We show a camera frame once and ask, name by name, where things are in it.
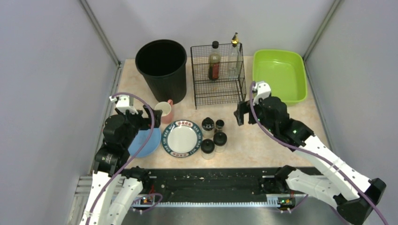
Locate spice jar black lid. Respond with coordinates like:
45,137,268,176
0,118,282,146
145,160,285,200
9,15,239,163
213,132,228,153
200,139,215,160
201,117,215,139

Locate clear glass bottle gold cap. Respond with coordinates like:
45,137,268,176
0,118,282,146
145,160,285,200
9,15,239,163
228,32,241,80

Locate dark sauce bottle black cap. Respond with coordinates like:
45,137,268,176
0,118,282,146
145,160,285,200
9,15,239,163
208,41,221,81

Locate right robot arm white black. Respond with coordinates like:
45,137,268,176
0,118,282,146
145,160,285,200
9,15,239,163
234,97,386,225

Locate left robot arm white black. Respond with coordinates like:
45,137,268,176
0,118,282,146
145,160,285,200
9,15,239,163
80,106,162,225

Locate pink ceramic mug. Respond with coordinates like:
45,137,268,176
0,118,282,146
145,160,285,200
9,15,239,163
154,99,174,124

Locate blue plastic plate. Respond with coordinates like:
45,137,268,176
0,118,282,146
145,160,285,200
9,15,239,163
128,128,161,158

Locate small dark spice jar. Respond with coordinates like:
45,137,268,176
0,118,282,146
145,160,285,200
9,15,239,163
214,120,225,133

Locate white plate with blue rim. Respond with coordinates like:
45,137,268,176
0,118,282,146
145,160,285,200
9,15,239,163
161,120,203,158

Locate green plastic basin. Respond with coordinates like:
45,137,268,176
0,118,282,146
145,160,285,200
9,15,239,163
252,49,308,105

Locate black plastic waste bin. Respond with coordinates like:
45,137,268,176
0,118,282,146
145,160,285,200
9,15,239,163
135,39,187,104

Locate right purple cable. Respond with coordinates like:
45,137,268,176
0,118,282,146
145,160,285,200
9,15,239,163
249,81,389,225

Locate purple cable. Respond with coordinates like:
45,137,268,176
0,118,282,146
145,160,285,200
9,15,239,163
85,92,163,225
249,81,389,225

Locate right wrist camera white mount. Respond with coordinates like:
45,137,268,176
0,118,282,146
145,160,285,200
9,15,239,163
252,81,271,105

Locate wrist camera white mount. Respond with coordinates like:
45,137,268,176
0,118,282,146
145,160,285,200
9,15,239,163
252,81,271,105
109,95,138,115

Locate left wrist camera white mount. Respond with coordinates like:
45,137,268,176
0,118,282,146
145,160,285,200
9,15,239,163
109,95,138,115

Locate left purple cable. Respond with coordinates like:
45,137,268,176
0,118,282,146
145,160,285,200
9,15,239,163
85,92,163,225

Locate black wire mesh rack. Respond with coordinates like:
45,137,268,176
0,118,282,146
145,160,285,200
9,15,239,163
190,42,246,108

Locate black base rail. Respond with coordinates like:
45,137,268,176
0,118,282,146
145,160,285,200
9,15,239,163
119,167,330,206

